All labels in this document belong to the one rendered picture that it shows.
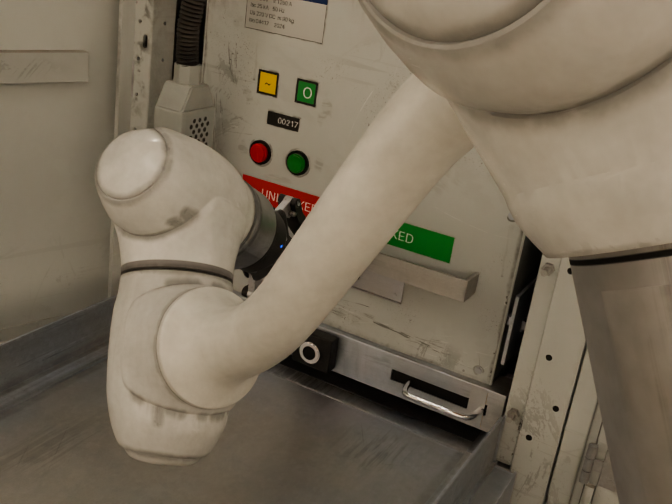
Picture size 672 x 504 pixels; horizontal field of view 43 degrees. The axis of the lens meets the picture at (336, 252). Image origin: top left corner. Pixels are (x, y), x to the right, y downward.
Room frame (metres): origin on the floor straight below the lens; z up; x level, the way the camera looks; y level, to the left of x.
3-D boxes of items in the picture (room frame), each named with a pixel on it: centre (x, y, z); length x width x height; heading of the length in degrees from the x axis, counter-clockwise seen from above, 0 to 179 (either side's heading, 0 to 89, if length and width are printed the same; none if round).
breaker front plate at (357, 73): (1.08, 0.00, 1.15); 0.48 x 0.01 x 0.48; 64
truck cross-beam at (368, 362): (1.09, -0.01, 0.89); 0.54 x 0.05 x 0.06; 64
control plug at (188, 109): (1.11, 0.22, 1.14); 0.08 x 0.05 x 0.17; 154
